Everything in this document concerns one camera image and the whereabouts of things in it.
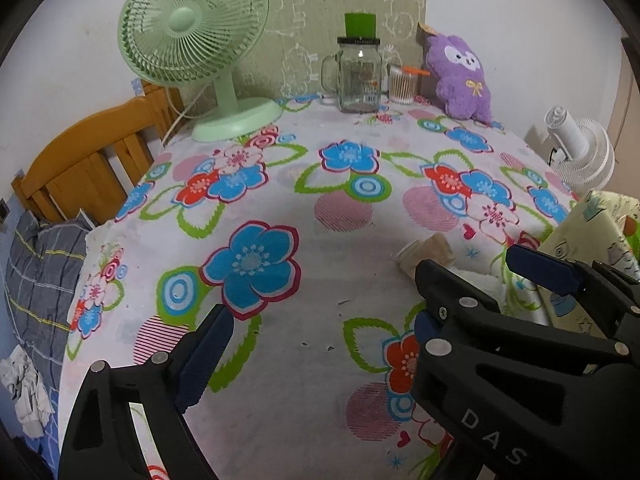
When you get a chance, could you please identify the white cloth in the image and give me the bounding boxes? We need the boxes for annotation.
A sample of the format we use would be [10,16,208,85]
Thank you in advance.
[449,266,549,325]

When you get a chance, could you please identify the yellow patterned storage box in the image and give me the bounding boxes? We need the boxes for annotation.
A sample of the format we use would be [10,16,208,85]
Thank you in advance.
[538,191,639,337]

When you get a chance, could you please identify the white crumpled clothing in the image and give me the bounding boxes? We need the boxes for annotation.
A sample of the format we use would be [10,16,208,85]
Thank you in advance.
[0,344,54,439]

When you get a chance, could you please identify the white standing fan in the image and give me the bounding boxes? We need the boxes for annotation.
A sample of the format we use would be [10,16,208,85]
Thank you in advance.
[525,105,615,196]

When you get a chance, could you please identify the floral tablecloth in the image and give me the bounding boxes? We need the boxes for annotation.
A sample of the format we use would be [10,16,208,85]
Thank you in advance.
[58,98,576,479]

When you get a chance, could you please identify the beige door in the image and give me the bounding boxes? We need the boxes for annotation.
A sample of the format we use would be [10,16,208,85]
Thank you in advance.
[606,37,640,198]

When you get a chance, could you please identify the grey plaid pillow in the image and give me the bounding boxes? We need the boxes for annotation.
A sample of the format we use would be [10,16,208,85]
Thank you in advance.
[4,211,93,390]

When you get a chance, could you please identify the purple plush bunny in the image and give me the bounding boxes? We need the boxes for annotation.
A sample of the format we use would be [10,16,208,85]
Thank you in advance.
[425,34,492,125]

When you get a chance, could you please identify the cotton swab container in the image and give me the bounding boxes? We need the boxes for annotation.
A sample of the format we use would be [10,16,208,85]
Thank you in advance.
[388,65,431,105]

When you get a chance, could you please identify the glass mason jar mug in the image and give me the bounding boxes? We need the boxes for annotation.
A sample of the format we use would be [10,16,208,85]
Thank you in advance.
[320,36,383,114]

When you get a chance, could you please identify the wooden bed headboard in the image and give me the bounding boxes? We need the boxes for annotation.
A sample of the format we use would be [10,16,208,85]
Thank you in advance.
[11,81,183,223]

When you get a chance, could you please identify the green cup on jar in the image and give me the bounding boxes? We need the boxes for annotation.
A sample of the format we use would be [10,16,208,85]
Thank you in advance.
[344,12,376,39]

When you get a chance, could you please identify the green patterned board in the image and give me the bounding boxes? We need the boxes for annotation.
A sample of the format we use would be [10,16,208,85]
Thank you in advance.
[232,0,427,99]

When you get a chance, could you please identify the green desk fan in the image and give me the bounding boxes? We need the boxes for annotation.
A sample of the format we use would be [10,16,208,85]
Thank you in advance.
[118,0,282,142]

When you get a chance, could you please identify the wall socket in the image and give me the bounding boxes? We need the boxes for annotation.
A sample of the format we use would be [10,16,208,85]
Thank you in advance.
[0,198,10,224]

